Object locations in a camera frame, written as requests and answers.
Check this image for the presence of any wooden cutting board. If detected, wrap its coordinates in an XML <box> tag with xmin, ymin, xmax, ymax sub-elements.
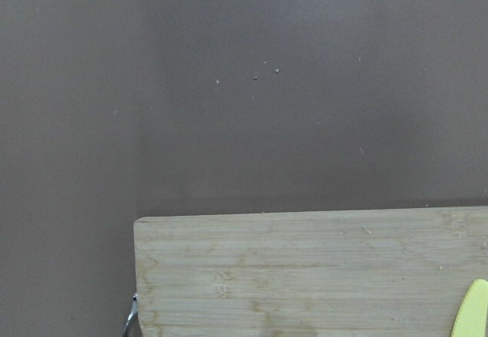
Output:
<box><xmin>133</xmin><ymin>207</ymin><xmax>487</xmax><ymax>336</ymax></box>

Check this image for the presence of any yellow plastic knife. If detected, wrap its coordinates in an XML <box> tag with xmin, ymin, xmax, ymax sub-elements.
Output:
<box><xmin>451</xmin><ymin>279</ymin><xmax>487</xmax><ymax>337</ymax></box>

